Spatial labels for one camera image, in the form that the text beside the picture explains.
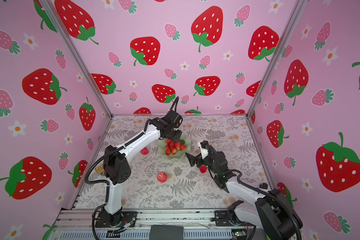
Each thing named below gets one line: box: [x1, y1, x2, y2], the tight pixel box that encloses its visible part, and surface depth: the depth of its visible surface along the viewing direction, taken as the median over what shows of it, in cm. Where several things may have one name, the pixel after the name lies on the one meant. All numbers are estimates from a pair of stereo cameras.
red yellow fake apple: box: [157, 172, 168, 183], surface depth 87 cm
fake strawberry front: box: [199, 164, 207, 174], surface depth 92 cm
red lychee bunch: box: [164, 139, 186, 155], surface depth 97 cm
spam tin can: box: [95, 163, 105, 174], surface depth 88 cm
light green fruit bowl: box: [157, 135, 192, 160], surface depth 99 cm
